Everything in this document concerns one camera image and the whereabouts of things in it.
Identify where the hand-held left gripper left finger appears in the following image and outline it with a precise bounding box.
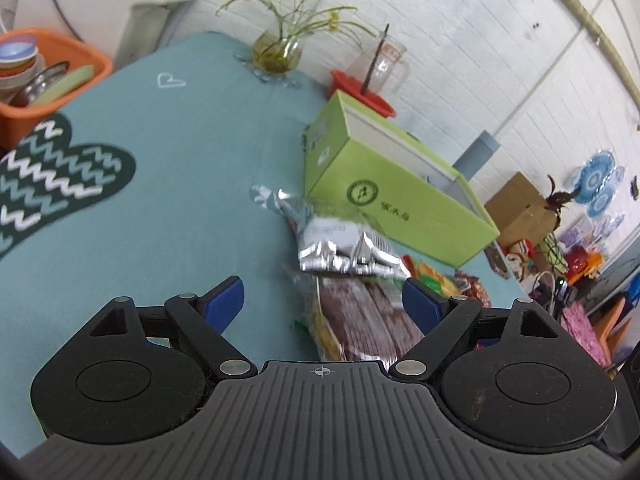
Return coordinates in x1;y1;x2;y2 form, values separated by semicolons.
89;276;258;380

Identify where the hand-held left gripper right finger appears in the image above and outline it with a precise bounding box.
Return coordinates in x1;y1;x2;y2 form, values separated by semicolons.
387;277;561;381

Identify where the orange yellow snack packet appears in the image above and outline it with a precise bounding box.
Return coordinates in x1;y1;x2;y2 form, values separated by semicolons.
402;256;462;302

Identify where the clear packet of brown sticks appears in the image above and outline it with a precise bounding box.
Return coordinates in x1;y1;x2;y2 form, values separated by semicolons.
292;274;426;363

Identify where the red snack packet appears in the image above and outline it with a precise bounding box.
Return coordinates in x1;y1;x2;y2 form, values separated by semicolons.
452;271;494;310

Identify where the green cardboard box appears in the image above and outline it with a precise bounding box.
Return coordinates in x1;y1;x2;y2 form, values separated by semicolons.
302;89;501;268

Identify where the silver foil snack packet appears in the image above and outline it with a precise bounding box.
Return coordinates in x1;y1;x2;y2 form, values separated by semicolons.
250;185;416;279

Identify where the pink floral mat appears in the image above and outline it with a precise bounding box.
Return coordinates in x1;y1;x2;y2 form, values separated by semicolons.
562;305;612;367

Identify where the orange chair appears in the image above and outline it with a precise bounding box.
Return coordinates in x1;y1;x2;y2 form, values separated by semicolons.
595;297;632;361

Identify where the teal printed tablecloth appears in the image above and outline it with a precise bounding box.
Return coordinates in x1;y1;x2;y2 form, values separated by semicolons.
0;32;531;461

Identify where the brown cardboard box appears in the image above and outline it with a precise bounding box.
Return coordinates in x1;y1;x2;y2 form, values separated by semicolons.
484;172;559;252

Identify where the green patterned bag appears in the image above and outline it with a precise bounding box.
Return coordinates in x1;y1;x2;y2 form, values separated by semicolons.
537;232;569;274

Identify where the red orange toy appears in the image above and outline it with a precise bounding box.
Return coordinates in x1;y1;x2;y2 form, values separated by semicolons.
565;247;604;282

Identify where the grey blue thermos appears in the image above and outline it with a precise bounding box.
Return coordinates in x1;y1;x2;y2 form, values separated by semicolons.
452;131;501;181

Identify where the dark red dried flower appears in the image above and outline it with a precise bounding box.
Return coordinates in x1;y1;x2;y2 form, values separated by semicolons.
545;175;577;217

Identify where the red plastic basin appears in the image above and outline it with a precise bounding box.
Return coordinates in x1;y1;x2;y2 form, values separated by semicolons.
330;70;397;120

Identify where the clear glass pitcher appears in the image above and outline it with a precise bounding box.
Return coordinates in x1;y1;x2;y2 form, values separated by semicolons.
345;35;412;106

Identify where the dark stirring stick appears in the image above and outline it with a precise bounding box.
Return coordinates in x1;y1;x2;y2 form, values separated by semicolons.
362;23;391;94

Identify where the glass vase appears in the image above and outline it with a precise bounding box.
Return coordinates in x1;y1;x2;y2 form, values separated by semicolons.
250;29;304;76

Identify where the orange plastic basin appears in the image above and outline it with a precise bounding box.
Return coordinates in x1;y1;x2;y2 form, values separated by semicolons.
0;29;114;149

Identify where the green plate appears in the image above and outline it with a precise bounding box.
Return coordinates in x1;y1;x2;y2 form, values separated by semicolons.
30;65;96;108

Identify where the metal bowl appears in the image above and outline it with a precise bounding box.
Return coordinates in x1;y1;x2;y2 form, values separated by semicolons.
10;61;71;108

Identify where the yellow flowering plant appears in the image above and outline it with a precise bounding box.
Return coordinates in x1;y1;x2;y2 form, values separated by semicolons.
215;0;377;61

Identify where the stack of bowls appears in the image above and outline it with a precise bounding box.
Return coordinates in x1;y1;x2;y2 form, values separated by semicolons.
0;40;47;104

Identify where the blue paper wall ornament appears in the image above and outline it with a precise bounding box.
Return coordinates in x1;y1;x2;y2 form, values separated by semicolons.
570;152;627;219

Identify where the beige wall pipe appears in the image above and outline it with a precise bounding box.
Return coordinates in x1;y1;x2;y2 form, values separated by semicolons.
520;0;640;92

